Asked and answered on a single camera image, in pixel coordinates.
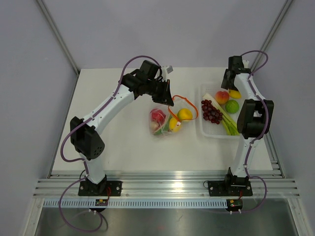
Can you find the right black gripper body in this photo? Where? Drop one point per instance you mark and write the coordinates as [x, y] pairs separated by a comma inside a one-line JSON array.
[[226, 82]]

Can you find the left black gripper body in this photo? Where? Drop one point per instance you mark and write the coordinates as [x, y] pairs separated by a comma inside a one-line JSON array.
[[157, 89]]

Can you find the red tomato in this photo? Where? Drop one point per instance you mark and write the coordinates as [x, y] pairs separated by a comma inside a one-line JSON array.
[[157, 115]]

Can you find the white garlic bulb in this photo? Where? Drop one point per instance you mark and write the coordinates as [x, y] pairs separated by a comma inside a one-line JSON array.
[[154, 125]]

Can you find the clear zip top bag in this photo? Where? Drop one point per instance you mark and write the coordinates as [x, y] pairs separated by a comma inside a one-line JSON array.
[[171, 111]]

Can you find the yellow orange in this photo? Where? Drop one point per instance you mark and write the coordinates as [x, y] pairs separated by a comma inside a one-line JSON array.
[[234, 94], [184, 115]]

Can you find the watermelon slice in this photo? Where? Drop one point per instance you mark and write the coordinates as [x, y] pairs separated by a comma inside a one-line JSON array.
[[163, 130]]

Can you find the yellow lemon front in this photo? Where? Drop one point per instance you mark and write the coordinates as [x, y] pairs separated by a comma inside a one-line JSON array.
[[174, 125]]

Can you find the yellow orange top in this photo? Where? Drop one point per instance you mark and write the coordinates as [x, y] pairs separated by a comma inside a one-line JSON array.
[[234, 94]]

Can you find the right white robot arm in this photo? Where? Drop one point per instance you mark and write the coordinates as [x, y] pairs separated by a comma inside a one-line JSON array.
[[253, 122]]

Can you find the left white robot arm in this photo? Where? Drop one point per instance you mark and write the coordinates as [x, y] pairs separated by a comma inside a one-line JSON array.
[[85, 132]]

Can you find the red yellow peach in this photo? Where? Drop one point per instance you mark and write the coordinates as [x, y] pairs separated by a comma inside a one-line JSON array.
[[222, 97]]

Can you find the green lime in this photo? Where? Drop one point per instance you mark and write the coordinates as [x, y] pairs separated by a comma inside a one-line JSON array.
[[232, 106]]

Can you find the purple grape bunch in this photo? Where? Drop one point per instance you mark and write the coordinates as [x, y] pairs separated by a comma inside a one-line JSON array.
[[210, 112]]

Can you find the green onion stalk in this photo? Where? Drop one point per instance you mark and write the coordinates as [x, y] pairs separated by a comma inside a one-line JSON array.
[[227, 127]]

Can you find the white plastic basket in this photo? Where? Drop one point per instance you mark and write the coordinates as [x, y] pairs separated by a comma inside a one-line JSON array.
[[212, 89]]

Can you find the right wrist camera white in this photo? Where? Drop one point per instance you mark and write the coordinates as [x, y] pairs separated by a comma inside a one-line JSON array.
[[246, 64]]

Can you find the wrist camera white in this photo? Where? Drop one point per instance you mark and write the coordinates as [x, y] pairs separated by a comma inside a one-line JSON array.
[[246, 64], [166, 70]]

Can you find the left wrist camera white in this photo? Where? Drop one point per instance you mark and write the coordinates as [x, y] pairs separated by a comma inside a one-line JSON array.
[[166, 70]]

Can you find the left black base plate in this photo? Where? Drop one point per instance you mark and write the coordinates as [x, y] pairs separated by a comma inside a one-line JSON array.
[[108, 188]]

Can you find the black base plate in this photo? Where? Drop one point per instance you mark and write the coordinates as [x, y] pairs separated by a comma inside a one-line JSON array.
[[108, 188], [220, 189]]

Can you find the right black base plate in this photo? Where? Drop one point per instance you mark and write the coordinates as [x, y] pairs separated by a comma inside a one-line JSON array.
[[220, 189]]

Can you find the aluminium mounting rail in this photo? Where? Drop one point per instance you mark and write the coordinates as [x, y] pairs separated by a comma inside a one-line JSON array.
[[167, 185]]

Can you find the white slotted cable duct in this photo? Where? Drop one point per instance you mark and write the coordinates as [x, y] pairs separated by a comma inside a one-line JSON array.
[[137, 203]]

